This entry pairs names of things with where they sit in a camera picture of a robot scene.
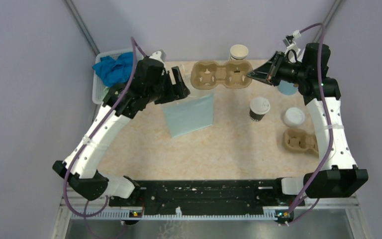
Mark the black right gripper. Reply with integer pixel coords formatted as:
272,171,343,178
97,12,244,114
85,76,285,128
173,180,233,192
247,51,307,87

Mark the blue cloth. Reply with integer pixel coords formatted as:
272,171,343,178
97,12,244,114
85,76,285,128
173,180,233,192
92,52,135,88

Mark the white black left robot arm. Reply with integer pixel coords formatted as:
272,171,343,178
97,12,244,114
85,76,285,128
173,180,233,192
52,57,190,206

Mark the white plastic basket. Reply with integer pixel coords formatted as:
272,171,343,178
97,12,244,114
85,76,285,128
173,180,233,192
92,47,133,105

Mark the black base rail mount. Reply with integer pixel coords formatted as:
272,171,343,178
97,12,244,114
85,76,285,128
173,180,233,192
108,179,295,224

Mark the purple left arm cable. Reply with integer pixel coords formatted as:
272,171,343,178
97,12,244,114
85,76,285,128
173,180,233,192
62,36,147,239

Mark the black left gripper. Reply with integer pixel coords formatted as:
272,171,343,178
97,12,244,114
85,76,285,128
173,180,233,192
145,66,190,104

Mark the brown pulp cup carrier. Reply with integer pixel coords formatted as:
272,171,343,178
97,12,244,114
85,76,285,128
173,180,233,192
283,128,319,157

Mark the brown pulp carrier piece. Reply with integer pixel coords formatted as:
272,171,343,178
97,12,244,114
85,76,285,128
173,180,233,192
190,60,253,90

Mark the stack of plastic lids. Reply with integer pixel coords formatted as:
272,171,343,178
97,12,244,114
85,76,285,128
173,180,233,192
283,107,306,127

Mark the translucent plastic cup lid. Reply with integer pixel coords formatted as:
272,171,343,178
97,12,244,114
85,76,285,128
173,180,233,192
250,97,271,115

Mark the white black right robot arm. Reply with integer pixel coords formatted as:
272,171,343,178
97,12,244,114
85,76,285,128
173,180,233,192
247,43,369,205

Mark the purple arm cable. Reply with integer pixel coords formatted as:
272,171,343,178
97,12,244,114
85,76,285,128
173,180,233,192
62,36,147,239
286,22,335,227

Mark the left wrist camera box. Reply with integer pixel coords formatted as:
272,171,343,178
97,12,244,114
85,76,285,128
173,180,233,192
149,50,166,68

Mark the stack of paper cups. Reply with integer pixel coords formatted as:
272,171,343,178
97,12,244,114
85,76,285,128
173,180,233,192
229,44,249,60

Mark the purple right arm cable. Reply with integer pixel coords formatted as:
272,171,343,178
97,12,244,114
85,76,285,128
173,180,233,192
286,22,335,227

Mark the blue straw holder cup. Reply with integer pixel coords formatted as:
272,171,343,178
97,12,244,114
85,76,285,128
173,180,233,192
277,81,298,96

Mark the light blue paper bag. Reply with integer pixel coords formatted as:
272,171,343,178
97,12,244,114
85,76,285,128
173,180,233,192
163,64,215,139

